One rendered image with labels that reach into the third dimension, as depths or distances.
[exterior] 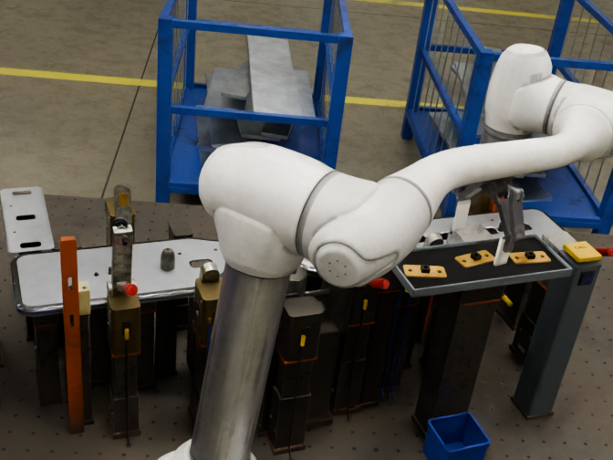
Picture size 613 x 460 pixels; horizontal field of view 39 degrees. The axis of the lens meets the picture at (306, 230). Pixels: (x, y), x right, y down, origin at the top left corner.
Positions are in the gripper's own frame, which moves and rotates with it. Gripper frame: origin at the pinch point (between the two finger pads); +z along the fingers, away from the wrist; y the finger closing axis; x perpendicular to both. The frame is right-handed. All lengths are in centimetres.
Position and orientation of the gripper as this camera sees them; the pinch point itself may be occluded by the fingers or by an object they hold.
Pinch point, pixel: (479, 241)
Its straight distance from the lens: 179.1
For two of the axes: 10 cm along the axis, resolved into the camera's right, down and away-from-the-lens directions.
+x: -8.7, 1.8, -4.6
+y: -4.8, -5.0, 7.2
